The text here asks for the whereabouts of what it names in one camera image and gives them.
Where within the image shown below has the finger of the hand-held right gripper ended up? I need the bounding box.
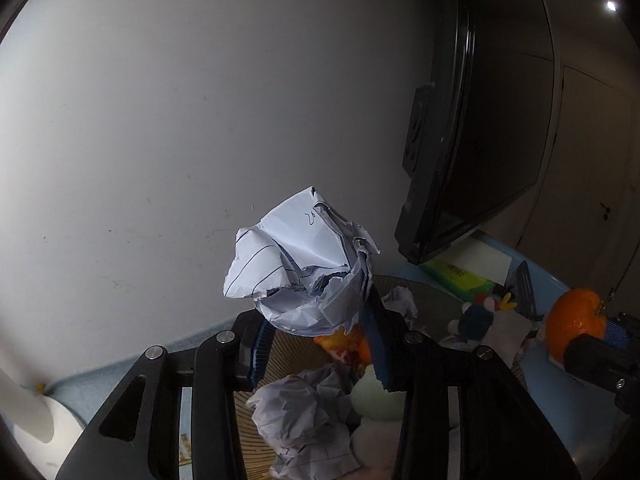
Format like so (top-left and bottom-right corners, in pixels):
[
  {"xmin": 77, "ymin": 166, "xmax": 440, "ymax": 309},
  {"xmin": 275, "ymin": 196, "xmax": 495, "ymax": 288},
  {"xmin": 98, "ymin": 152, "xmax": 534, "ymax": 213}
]
[
  {"xmin": 564, "ymin": 335, "xmax": 640, "ymax": 411},
  {"xmin": 605, "ymin": 312, "xmax": 640, "ymax": 353}
]

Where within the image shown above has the dark grey object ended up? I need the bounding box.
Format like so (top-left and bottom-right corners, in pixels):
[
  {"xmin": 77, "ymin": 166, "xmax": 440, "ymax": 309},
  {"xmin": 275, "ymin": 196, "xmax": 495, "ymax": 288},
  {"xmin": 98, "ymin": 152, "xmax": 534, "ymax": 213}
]
[{"xmin": 506, "ymin": 260, "xmax": 540, "ymax": 322}]

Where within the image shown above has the orange tangerine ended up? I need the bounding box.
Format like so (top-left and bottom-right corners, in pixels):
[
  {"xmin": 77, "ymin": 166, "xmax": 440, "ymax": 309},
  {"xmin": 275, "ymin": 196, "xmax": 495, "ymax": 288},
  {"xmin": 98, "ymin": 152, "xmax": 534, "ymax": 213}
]
[{"xmin": 545, "ymin": 287, "xmax": 608, "ymax": 366}]

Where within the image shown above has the beige door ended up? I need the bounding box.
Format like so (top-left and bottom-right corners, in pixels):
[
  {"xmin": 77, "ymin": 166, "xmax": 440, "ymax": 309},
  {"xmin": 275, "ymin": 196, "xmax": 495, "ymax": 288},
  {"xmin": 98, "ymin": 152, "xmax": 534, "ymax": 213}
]
[{"xmin": 520, "ymin": 62, "xmax": 640, "ymax": 306}]

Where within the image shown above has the tricolor dango plush toy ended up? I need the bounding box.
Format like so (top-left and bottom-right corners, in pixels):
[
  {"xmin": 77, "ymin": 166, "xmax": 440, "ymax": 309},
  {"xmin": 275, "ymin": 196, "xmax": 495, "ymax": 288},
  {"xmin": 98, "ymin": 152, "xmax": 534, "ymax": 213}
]
[{"xmin": 350, "ymin": 364, "xmax": 408, "ymax": 466}]

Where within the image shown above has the orange bread snack packet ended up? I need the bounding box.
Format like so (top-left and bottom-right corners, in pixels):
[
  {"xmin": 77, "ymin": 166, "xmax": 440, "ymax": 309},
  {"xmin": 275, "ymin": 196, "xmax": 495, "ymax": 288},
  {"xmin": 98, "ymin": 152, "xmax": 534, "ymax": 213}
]
[{"xmin": 314, "ymin": 325, "xmax": 373, "ymax": 366}]

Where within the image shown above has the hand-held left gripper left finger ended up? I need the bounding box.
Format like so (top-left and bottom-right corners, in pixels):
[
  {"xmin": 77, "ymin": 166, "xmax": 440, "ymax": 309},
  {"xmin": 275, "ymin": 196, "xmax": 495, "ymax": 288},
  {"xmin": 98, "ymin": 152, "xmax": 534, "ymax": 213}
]
[{"xmin": 57, "ymin": 310, "xmax": 275, "ymax": 480}]

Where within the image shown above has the green tissue box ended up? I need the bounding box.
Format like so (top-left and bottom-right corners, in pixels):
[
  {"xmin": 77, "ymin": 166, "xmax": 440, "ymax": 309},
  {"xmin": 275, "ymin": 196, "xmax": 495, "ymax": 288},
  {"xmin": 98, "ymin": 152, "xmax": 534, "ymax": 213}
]
[{"xmin": 419, "ymin": 235, "xmax": 513, "ymax": 297}]

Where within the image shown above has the lined paper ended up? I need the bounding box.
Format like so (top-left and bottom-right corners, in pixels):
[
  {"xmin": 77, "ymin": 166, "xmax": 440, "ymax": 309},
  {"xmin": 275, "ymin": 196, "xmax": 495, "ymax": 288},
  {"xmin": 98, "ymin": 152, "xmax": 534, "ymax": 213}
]
[{"xmin": 222, "ymin": 186, "xmax": 381, "ymax": 337}]

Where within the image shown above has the ribbed amber glass bowl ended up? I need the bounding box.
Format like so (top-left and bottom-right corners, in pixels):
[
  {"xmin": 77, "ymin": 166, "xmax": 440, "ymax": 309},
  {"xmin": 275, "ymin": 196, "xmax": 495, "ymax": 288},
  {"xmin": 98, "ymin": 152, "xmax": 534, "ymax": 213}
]
[{"xmin": 235, "ymin": 275, "xmax": 531, "ymax": 480}]

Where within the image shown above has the large paper sheet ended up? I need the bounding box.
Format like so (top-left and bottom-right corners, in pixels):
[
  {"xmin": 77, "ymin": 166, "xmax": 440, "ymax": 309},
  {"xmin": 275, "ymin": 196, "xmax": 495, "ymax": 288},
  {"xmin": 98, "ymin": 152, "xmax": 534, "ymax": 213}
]
[{"xmin": 245, "ymin": 362, "xmax": 356, "ymax": 441}]

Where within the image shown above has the white desk lamp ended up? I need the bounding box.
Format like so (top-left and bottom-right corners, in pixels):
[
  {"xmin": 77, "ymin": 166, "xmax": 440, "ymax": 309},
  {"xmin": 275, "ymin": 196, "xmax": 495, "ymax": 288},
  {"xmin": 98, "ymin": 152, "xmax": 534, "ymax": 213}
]
[{"xmin": 0, "ymin": 350, "xmax": 86, "ymax": 480}]

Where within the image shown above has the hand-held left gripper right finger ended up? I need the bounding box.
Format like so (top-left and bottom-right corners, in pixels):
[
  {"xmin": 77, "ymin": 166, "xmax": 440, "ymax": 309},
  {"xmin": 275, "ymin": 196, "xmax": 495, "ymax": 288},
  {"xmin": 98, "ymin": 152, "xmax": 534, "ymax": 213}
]
[{"xmin": 357, "ymin": 287, "xmax": 583, "ymax": 480}]

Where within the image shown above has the black monitor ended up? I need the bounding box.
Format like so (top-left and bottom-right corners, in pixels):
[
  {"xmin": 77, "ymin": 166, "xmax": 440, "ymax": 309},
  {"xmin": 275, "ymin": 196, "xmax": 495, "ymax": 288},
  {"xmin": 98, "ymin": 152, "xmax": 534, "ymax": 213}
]
[{"xmin": 394, "ymin": 0, "xmax": 556, "ymax": 266}]

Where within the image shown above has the white cat plush toy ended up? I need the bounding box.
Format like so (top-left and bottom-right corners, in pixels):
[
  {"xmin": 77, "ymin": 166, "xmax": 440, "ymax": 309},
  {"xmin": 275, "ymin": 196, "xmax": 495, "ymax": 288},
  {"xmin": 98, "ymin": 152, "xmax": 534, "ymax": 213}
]
[{"xmin": 480, "ymin": 310, "xmax": 538, "ymax": 366}]

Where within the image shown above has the white paper ball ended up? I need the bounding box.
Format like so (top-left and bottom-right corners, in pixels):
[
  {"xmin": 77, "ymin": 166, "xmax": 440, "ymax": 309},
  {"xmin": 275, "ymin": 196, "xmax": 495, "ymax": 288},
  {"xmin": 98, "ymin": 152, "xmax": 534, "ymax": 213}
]
[
  {"xmin": 382, "ymin": 287, "xmax": 418, "ymax": 318},
  {"xmin": 272, "ymin": 430, "xmax": 368, "ymax": 480}
]

